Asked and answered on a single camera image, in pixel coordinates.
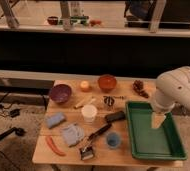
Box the dark red background bowl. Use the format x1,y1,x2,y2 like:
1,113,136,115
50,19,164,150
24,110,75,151
47,16,58,25

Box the light blue cloth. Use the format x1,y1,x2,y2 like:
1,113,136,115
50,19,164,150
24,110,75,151
61,123,85,147

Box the green background object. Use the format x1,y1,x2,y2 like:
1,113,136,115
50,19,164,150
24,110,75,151
68,16,89,25

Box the small blue cup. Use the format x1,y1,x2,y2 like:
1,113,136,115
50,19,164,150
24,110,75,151
106,132,121,149

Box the black floor stand leg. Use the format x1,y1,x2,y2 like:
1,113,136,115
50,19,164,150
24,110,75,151
0,127,26,141

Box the orange fruit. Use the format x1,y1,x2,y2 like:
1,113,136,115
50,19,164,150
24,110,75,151
80,81,90,92

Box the black handled brush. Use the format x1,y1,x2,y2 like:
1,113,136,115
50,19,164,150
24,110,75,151
87,123,112,141

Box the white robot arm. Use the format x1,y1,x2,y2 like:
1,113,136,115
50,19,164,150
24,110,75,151
150,66,190,129

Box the black scissors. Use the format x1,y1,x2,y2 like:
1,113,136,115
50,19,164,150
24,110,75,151
103,96,126,107

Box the purple bowl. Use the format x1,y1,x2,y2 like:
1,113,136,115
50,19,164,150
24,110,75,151
49,84,72,103

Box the white cup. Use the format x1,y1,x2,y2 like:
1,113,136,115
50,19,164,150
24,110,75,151
81,105,97,123

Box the orange bowl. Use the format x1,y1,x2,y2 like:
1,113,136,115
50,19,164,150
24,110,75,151
98,74,117,92

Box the red chili pepper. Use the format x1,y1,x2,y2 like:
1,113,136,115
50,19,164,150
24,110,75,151
45,136,66,156

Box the black rectangular block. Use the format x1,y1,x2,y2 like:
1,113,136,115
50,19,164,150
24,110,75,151
105,111,125,123

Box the black power adapter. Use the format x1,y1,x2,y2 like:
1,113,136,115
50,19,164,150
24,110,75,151
9,109,20,118

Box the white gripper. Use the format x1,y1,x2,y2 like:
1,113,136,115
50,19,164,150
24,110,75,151
151,90,175,129

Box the blue sponge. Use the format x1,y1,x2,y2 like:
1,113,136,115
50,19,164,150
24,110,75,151
45,113,66,129

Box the pine cone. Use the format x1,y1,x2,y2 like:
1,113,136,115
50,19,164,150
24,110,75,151
133,80,149,98

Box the wooden stick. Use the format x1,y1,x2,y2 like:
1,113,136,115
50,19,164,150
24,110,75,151
74,97,96,109

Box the green plastic tray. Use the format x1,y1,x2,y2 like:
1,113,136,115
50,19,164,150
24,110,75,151
126,101,187,160

